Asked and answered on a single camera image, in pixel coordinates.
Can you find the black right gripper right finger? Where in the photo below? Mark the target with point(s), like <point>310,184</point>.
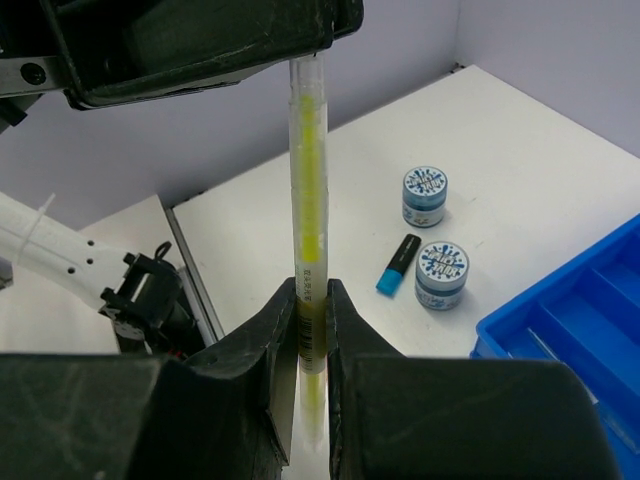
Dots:
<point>397,417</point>

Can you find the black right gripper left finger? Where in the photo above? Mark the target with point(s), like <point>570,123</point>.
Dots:
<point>225,413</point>

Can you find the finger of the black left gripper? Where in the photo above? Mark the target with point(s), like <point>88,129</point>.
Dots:
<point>121,52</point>

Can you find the blue patterned jar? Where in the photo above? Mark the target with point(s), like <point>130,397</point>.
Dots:
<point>442,269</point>
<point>424,196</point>

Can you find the yellow thin pen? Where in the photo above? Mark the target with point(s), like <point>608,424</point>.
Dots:
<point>309,201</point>

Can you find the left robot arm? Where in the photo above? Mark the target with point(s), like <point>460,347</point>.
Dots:
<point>142,295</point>

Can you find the blue highlighter marker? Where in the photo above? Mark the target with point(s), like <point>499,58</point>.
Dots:
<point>395,271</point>

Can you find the blue compartment tray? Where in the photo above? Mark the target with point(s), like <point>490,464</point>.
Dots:
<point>585,314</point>

